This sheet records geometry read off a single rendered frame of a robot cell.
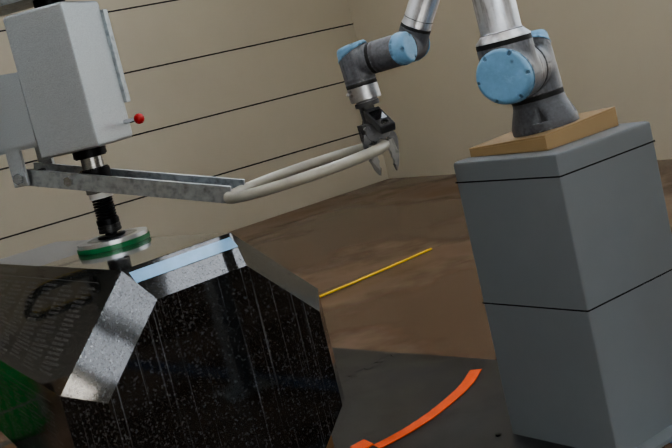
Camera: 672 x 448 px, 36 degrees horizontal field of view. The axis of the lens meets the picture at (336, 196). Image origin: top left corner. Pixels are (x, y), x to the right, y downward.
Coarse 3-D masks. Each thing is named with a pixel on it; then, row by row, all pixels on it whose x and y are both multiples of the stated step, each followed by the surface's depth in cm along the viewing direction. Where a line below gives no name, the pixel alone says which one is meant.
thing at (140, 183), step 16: (16, 176) 304; (32, 176) 306; (48, 176) 305; (64, 176) 303; (80, 176) 302; (96, 176) 301; (112, 176) 299; (128, 176) 310; (144, 176) 309; (160, 176) 307; (176, 176) 306; (192, 176) 304; (208, 176) 304; (112, 192) 300; (128, 192) 299; (144, 192) 297; (160, 192) 296; (176, 192) 295; (192, 192) 293; (208, 192) 292; (224, 192) 291
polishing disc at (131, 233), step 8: (128, 232) 310; (136, 232) 305; (144, 232) 307; (88, 240) 314; (96, 240) 309; (104, 240) 304; (112, 240) 300; (120, 240) 300; (80, 248) 304; (88, 248) 301; (96, 248) 300
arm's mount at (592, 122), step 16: (592, 112) 294; (608, 112) 290; (560, 128) 279; (576, 128) 282; (592, 128) 286; (608, 128) 289; (480, 144) 300; (496, 144) 290; (512, 144) 285; (528, 144) 280; (544, 144) 275; (560, 144) 278
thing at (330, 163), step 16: (384, 144) 280; (320, 160) 310; (336, 160) 268; (352, 160) 268; (272, 176) 308; (288, 176) 311; (304, 176) 265; (320, 176) 266; (240, 192) 274; (256, 192) 269; (272, 192) 268
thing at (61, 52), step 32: (32, 32) 292; (64, 32) 289; (96, 32) 303; (32, 64) 294; (64, 64) 291; (96, 64) 300; (32, 96) 296; (64, 96) 293; (96, 96) 296; (64, 128) 295; (96, 128) 293; (128, 128) 311
